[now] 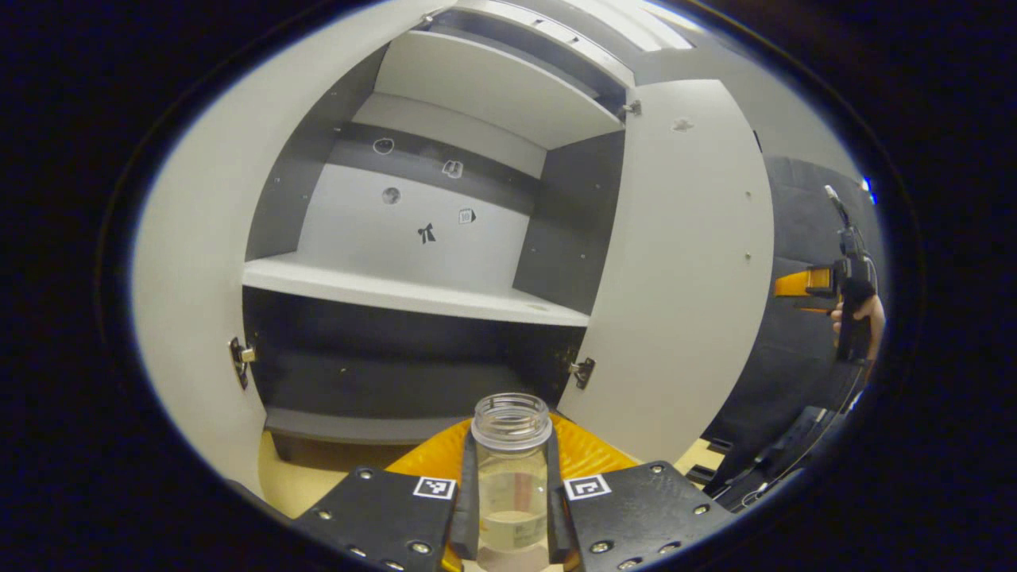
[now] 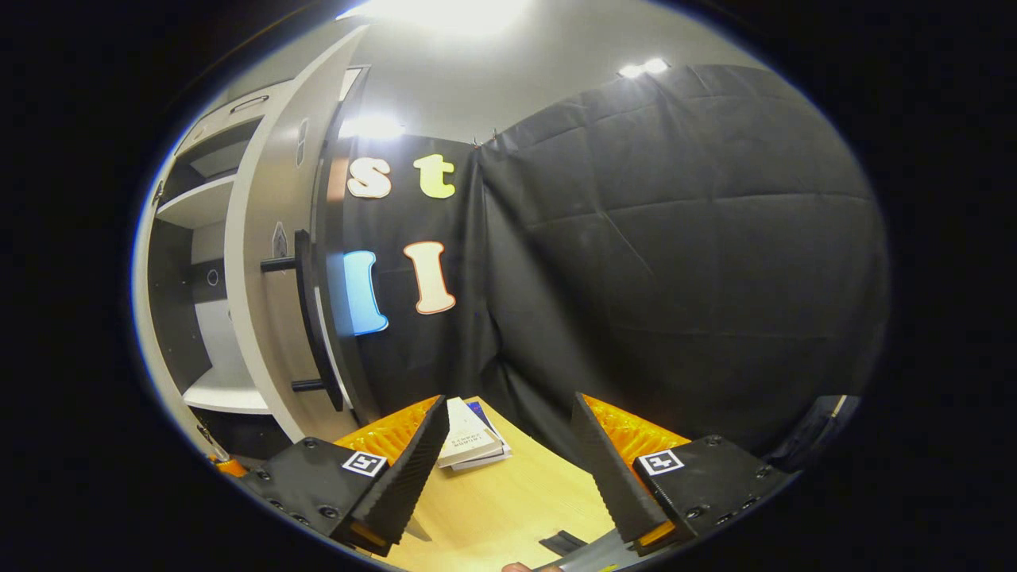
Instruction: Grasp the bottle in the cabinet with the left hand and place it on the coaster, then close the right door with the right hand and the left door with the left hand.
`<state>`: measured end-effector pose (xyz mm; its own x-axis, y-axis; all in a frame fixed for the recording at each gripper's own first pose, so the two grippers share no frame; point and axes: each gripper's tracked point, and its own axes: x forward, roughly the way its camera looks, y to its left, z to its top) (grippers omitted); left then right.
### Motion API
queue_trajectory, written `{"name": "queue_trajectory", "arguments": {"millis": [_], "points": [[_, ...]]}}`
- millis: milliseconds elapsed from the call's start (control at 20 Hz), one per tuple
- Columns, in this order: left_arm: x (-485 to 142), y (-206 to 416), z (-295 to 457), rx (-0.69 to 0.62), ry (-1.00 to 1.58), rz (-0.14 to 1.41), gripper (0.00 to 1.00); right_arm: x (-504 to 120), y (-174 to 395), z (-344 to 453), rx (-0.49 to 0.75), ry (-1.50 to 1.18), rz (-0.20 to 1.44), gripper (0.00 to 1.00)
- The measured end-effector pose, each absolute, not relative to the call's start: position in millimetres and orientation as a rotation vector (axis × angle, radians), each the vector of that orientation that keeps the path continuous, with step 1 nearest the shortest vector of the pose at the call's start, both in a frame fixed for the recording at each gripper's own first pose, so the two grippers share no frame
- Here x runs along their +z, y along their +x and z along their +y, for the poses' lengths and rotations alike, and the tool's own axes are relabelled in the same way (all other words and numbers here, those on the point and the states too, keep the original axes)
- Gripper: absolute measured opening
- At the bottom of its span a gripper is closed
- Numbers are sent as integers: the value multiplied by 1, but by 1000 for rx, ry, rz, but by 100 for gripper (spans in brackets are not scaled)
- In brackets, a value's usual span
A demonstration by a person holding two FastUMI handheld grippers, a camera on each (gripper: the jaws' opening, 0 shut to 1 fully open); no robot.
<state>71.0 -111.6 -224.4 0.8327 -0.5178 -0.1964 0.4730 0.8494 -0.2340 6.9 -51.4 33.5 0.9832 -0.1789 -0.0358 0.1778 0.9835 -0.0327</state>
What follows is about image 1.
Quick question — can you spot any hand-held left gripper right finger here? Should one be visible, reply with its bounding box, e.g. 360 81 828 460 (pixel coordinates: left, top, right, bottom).
547 413 736 572

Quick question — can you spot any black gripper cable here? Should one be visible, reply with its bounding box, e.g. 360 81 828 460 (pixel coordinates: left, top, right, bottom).
838 361 871 418

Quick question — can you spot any clear plastic bottle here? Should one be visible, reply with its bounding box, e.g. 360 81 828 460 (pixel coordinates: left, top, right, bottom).
471 393 553 572

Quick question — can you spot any black backdrop cloth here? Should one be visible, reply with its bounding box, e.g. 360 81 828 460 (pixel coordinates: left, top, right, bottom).
703 155 887 477

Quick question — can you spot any grey cabinet door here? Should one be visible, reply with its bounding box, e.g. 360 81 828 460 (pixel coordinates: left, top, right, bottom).
131 0 454 497
556 78 775 466

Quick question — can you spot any grey cabinet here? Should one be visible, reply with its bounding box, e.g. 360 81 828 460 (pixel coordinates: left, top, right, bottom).
242 8 636 466

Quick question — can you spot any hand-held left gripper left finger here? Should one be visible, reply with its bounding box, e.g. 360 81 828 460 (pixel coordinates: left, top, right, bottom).
290 417 481 572

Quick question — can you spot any grey cabinet drawer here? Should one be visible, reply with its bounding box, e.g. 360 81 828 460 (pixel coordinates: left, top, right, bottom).
433 0 636 88

